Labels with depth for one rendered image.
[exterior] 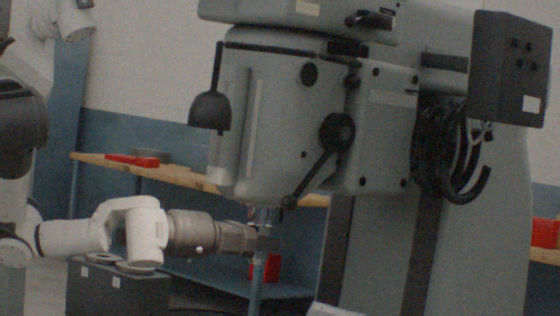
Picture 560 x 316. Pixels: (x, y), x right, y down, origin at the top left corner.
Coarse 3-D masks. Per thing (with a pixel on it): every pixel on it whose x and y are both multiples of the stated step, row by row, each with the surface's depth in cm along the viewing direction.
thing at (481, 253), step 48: (432, 96) 226; (432, 144) 220; (528, 192) 238; (336, 240) 237; (384, 240) 228; (432, 240) 218; (480, 240) 225; (528, 240) 241; (336, 288) 236; (384, 288) 227; (432, 288) 218; (480, 288) 227
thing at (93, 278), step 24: (72, 264) 234; (96, 264) 232; (120, 264) 230; (72, 288) 234; (96, 288) 230; (120, 288) 226; (144, 288) 225; (168, 288) 232; (72, 312) 234; (96, 312) 230; (120, 312) 226; (144, 312) 226; (168, 312) 233
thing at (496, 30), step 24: (480, 24) 193; (504, 24) 189; (528, 24) 195; (480, 48) 192; (504, 48) 189; (528, 48) 195; (480, 72) 192; (504, 72) 190; (528, 72) 196; (480, 96) 192; (504, 96) 191; (528, 96) 197; (504, 120) 192; (528, 120) 198
